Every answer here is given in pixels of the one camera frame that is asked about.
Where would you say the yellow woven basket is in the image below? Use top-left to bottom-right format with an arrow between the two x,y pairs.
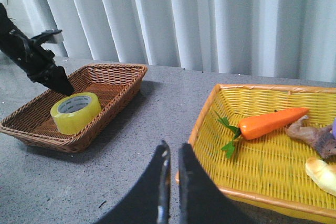
189,84 -> 335,223

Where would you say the brown dried root toy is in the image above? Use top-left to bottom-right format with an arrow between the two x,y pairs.
285,115 -> 335,158

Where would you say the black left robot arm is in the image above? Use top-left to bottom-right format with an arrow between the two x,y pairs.
1,4 -> 75,96

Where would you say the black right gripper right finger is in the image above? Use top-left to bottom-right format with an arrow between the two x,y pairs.
178,143 -> 252,223

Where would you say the brown wicker basket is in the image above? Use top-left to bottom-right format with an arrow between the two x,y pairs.
1,63 -> 148,153

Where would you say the white pleated curtain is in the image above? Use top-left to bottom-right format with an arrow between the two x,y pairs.
1,0 -> 335,82

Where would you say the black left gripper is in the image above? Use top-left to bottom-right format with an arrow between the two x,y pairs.
15,29 -> 74,96

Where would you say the toy bread roll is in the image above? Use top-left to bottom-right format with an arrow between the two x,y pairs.
305,157 -> 335,196

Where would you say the yellow tape roll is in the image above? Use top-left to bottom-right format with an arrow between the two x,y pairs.
50,92 -> 102,135

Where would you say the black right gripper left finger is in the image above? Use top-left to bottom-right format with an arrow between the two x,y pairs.
97,141 -> 171,223

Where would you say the orange toy carrot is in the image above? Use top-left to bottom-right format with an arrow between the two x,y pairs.
217,108 -> 309,158

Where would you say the purple toy object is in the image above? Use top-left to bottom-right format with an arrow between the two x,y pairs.
332,118 -> 336,139

